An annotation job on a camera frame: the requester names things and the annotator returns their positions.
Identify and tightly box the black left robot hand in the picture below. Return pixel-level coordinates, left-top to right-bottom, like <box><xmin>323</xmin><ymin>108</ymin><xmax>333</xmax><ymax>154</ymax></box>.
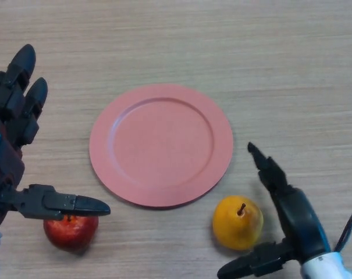
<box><xmin>0</xmin><ymin>44</ymin><xmax>111</xmax><ymax>227</ymax></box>

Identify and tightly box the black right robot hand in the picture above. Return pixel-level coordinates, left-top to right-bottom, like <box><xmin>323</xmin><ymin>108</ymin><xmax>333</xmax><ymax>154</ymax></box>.
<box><xmin>216</xmin><ymin>141</ymin><xmax>332</xmax><ymax>279</ymax></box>

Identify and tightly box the yellow pear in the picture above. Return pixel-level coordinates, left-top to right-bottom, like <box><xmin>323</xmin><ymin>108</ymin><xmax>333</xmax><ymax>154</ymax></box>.
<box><xmin>212</xmin><ymin>195</ymin><xmax>264</xmax><ymax>251</ymax></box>

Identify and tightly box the pink round plate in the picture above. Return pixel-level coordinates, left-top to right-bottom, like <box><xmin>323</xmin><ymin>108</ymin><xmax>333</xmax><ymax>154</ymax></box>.
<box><xmin>88</xmin><ymin>84</ymin><xmax>234</xmax><ymax>209</ymax></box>

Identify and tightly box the red apple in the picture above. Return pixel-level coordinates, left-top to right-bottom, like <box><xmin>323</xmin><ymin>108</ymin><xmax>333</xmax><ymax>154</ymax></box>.
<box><xmin>43</xmin><ymin>214</ymin><xmax>99</xmax><ymax>252</ymax></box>

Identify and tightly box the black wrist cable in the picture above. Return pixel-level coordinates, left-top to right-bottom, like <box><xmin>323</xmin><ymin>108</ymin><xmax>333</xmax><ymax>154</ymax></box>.
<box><xmin>334</xmin><ymin>213</ymin><xmax>352</xmax><ymax>253</ymax></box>

